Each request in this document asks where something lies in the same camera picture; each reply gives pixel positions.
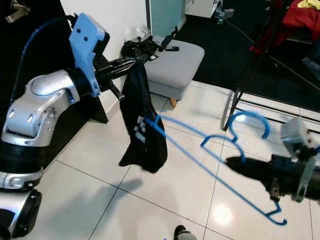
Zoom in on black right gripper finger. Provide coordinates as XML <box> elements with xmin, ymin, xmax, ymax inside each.
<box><xmin>225</xmin><ymin>156</ymin><xmax>275</xmax><ymax>168</ymax></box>
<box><xmin>228</xmin><ymin>166</ymin><xmax>275</xmax><ymax>183</ymax></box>

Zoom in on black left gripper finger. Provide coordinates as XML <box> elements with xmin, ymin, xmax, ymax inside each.
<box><xmin>108</xmin><ymin>66</ymin><xmax>137</xmax><ymax>82</ymax></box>
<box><xmin>108</xmin><ymin>56</ymin><xmax>138</xmax><ymax>71</ymax></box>

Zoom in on blue clothes hanger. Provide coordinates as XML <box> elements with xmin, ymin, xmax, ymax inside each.
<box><xmin>145</xmin><ymin>110</ymin><xmax>288</xmax><ymax>227</ymax></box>

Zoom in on black printed jersey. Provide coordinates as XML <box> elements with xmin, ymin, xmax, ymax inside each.
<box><xmin>119</xmin><ymin>60</ymin><xmax>168</xmax><ymax>174</ymax></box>

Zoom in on grey ottoman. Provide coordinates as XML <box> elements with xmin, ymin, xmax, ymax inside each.
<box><xmin>142</xmin><ymin>40</ymin><xmax>206</xmax><ymax>108</ymax></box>

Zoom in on teal glass door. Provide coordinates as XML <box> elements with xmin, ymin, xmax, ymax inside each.
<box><xmin>145</xmin><ymin>0</ymin><xmax>187</xmax><ymax>38</ymax></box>

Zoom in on white cabinet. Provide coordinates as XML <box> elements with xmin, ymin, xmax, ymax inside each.
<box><xmin>185</xmin><ymin>0</ymin><xmax>221</xmax><ymax>18</ymax></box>

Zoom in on black metal clothes rack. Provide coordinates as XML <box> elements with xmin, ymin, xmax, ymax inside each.
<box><xmin>221</xmin><ymin>0</ymin><xmax>320</xmax><ymax>136</ymax></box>

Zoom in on black floor mat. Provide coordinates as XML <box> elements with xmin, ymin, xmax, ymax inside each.
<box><xmin>175</xmin><ymin>0</ymin><xmax>320</xmax><ymax>116</ymax></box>

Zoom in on blue denim jeans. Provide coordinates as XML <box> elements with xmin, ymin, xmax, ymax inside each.
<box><xmin>301</xmin><ymin>50</ymin><xmax>320</xmax><ymax>83</ymax></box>

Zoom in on small grey device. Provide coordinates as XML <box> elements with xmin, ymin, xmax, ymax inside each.
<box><xmin>212</xmin><ymin>7</ymin><xmax>236</xmax><ymax>25</ymax></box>

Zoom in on red shirt with yellow print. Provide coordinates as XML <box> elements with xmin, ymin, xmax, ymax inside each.
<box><xmin>250</xmin><ymin>0</ymin><xmax>320</xmax><ymax>55</ymax></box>

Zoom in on black strap bag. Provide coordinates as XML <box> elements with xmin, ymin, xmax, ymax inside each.
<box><xmin>121</xmin><ymin>37</ymin><xmax>181</xmax><ymax>63</ymax></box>

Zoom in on white blue left wrist camera mount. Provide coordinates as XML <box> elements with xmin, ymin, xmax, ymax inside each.
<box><xmin>69</xmin><ymin>12</ymin><xmax>111</xmax><ymax>98</ymax></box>

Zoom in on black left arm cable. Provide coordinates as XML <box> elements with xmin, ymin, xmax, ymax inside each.
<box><xmin>20</xmin><ymin>15</ymin><xmax>81</xmax><ymax>101</ymax></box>

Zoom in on metal door handle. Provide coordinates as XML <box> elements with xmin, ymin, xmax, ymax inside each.
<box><xmin>5</xmin><ymin>0</ymin><xmax>31</xmax><ymax>23</ymax></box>

